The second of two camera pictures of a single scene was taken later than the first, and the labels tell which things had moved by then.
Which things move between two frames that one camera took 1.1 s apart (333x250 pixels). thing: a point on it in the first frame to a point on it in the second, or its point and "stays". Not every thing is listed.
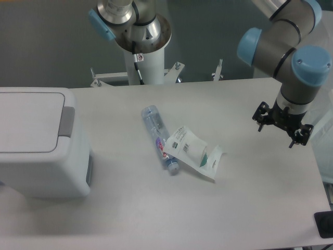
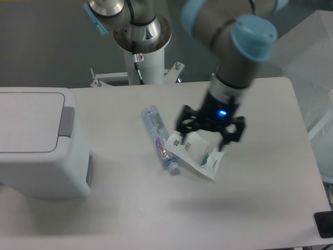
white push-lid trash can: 40,157 stays
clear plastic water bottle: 159,136 stays
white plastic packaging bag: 183,145 stays
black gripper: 290,122 to 217,111
